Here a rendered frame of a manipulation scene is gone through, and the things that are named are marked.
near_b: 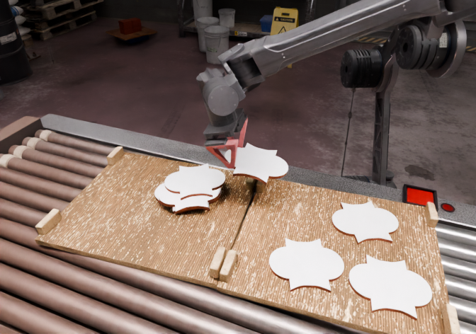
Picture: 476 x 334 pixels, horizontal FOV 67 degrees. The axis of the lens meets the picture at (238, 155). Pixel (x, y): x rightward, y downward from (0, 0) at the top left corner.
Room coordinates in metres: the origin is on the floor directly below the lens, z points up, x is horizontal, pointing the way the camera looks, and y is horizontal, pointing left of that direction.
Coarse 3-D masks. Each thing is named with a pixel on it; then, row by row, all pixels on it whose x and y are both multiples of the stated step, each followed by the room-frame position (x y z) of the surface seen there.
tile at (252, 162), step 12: (228, 156) 0.67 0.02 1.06; (240, 156) 0.67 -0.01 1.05; (252, 156) 0.67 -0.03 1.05; (264, 156) 0.68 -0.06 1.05; (276, 156) 0.68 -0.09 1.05; (240, 168) 0.63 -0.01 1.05; (252, 168) 0.63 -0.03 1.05; (264, 168) 0.63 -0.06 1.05; (276, 168) 0.64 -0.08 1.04; (264, 180) 0.59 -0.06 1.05
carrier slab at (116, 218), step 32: (128, 160) 0.82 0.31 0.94; (160, 160) 0.82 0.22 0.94; (96, 192) 0.68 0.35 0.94; (128, 192) 0.68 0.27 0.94; (224, 192) 0.68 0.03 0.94; (64, 224) 0.58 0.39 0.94; (96, 224) 0.58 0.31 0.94; (128, 224) 0.58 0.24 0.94; (160, 224) 0.58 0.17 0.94; (192, 224) 0.58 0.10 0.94; (224, 224) 0.58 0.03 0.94; (96, 256) 0.49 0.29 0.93; (128, 256) 0.49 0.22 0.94; (160, 256) 0.49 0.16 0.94; (192, 256) 0.49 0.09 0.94
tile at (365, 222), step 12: (348, 204) 0.63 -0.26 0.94; (372, 204) 0.63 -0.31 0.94; (336, 216) 0.59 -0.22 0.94; (348, 216) 0.59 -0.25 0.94; (360, 216) 0.59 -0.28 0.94; (372, 216) 0.59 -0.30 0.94; (384, 216) 0.59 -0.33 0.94; (336, 228) 0.56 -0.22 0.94; (348, 228) 0.56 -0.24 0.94; (360, 228) 0.56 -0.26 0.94; (372, 228) 0.56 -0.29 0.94; (384, 228) 0.56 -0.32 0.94; (396, 228) 0.56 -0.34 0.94; (360, 240) 0.52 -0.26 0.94; (372, 240) 0.53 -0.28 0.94; (384, 240) 0.53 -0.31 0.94
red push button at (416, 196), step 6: (408, 192) 0.69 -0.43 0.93; (414, 192) 0.69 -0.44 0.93; (420, 192) 0.69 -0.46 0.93; (426, 192) 0.69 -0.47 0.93; (408, 198) 0.67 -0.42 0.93; (414, 198) 0.67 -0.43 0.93; (420, 198) 0.67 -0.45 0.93; (426, 198) 0.67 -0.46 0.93; (432, 198) 0.67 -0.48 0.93; (420, 204) 0.65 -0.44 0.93
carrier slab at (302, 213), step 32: (288, 192) 0.68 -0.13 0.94; (320, 192) 0.68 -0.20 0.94; (256, 224) 0.58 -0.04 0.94; (288, 224) 0.58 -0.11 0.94; (320, 224) 0.58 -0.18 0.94; (416, 224) 0.58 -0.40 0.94; (256, 256) 0.49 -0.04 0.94; (352, 256) 0.49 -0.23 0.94; (384, 256) 0.49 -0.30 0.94; (416, 256) 0.49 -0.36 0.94; (224, 288) 0.41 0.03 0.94; (256, 288) 0.41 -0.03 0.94; (288, 288) 0.41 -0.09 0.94; (352, 320) 0.35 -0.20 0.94; (384, 320) 0.35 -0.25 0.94; (416, 320) 0.35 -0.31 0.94
